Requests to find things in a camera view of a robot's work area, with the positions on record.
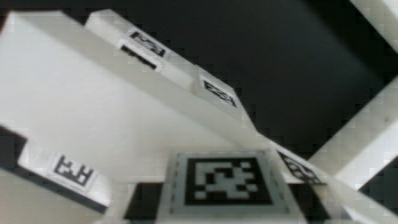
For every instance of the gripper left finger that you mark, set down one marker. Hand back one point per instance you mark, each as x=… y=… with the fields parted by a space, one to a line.
x=144 y=203

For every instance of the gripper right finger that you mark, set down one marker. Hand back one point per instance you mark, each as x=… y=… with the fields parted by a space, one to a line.
x=309 y=204

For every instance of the white chair leg block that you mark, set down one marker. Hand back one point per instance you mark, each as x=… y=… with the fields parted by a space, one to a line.
x=224 y=189

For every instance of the white chair leg with tag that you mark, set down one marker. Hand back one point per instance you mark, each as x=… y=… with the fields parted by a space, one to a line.
x=68 y=173

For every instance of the white chair back part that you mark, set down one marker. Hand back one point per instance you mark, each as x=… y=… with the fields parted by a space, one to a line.
x=109 y=100

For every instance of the white L-shaped obstacle fence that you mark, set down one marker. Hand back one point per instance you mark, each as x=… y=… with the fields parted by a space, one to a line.
x=361 y=148

